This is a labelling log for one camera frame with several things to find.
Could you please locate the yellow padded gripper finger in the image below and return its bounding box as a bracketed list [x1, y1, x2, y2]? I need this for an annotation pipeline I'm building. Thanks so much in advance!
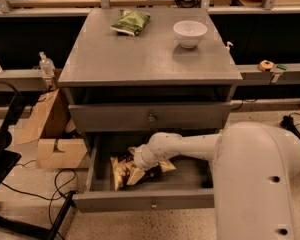
[127, 167, 145, 186]

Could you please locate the brown chip bag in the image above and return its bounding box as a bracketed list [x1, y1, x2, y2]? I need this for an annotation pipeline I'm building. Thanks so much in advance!
[110, 151, 176, 191]

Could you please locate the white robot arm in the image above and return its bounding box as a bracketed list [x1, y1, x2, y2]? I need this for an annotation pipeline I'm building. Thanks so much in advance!
[130, 122, 300, 240]

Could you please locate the open grey middle drawer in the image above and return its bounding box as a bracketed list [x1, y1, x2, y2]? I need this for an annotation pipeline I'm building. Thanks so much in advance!
[74, 132, 214, 212]

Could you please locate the grey drawer cabinet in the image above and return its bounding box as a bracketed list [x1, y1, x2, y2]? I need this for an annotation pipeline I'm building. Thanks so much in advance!
[57, 7, 243, 214]

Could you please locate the closed grey upper drawer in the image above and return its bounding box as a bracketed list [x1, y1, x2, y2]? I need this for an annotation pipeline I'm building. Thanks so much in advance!
[69, 102, 232, 132]

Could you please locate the green chip bag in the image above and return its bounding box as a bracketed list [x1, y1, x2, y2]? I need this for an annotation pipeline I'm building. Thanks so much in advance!
[110, 10, 150, 36]

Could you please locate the cardboard box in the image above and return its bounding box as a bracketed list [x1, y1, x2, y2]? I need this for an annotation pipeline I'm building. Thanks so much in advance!
[16, 89, 90, 169]

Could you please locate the clear sanitizer bottle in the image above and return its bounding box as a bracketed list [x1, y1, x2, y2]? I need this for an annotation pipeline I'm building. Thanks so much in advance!
[39, 52, 55, 76]

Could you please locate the white ceramic bowl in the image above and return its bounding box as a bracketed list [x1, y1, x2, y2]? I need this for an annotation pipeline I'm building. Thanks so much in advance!
[173, 20, 207, 49]

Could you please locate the small white pump bottle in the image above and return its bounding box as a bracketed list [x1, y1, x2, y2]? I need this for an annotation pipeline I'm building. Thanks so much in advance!
[225, 41, 234, 53]

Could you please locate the black stand leg right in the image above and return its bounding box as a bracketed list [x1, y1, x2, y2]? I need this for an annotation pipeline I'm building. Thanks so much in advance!
[281, 116, 300, 139]

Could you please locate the green small object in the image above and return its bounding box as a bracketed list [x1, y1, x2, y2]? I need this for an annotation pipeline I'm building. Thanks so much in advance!
[276, 64, 287, 70]

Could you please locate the black stand frame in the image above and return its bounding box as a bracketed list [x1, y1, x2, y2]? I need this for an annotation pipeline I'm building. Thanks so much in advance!
[0, 82, 75, 240]

